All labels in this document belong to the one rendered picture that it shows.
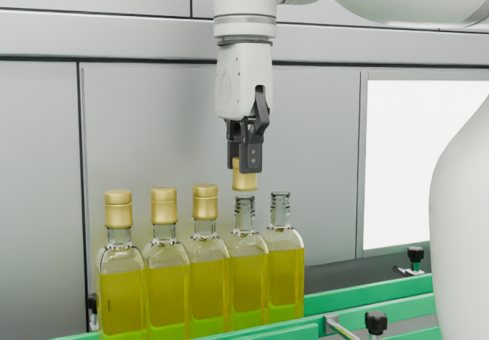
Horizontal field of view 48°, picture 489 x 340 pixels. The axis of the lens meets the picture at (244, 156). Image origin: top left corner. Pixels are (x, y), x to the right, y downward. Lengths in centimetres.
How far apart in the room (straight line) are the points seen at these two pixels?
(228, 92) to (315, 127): 26
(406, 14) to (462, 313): 16
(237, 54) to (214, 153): 22
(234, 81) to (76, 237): 35
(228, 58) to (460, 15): 46
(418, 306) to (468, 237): 62
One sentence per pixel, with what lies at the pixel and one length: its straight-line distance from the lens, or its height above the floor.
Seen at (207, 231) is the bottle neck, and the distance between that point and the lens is 74.
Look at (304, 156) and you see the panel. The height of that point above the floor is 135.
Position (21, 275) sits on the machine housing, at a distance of 88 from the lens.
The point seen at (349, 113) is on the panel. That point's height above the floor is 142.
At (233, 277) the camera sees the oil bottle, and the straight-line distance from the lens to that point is 76.
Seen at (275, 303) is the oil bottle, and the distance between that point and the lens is 80.
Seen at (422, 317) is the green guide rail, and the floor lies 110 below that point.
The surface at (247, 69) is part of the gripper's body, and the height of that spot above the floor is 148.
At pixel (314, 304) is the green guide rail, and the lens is 91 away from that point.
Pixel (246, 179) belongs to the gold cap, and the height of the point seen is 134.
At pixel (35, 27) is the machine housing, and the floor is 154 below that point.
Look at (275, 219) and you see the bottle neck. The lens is 79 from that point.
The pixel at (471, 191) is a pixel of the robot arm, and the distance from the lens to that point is 31.
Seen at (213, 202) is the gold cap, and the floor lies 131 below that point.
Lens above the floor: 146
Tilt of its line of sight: 7 degrees down
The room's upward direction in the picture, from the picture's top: straight up
